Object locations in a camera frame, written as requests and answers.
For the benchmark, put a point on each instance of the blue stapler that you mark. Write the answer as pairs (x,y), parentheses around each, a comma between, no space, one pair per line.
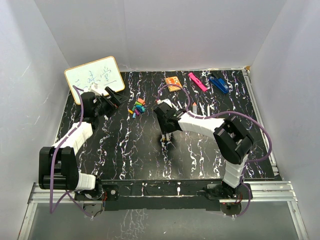
(219,83)

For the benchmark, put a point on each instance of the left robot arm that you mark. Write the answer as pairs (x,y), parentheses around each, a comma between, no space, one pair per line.
(58,169)

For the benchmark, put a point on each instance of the orange highlighter marker body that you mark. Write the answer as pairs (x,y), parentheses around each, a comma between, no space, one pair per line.
(194,108)

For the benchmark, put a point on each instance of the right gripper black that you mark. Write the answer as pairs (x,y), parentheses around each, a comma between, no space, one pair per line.
(165,130)

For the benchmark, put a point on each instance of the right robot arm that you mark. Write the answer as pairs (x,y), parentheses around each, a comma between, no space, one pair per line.
(232,138)

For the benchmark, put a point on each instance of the aluminium frame rail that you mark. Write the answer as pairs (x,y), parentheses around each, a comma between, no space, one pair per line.
(262,191)

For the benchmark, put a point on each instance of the pink utility knife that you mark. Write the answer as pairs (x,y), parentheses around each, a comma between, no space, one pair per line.
(197,82)

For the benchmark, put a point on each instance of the pink cap white marker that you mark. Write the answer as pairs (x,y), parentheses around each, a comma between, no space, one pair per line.
(163,138)

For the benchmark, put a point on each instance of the purple marker cap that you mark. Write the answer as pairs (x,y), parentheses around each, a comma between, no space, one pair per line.
(137,112)

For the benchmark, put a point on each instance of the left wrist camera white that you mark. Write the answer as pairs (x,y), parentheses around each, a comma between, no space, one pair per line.
(94,88)

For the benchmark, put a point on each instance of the orange highlighter cap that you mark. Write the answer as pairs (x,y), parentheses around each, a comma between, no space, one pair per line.
(141,101)

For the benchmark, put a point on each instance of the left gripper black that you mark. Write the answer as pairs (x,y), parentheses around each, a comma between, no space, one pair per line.
(114,102)

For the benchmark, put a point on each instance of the black mounting base bar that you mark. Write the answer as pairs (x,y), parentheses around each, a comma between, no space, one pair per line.
(208,194)

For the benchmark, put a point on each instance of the orange spiral notebook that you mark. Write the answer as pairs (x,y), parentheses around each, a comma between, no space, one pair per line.
(173,83)

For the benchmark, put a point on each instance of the small whiteboard with writing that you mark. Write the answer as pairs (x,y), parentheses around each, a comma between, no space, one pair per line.
(104,72)

